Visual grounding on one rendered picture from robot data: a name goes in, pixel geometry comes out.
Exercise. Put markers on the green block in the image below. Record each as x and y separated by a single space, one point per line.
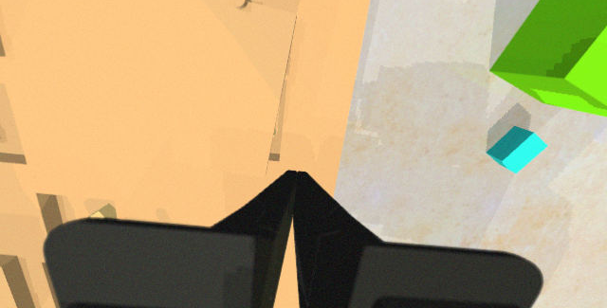
559 55

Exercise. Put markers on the cyan block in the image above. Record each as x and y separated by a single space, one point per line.
516 149

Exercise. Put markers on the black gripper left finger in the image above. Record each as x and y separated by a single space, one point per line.
235 263

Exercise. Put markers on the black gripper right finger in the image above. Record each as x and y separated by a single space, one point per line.
340 263

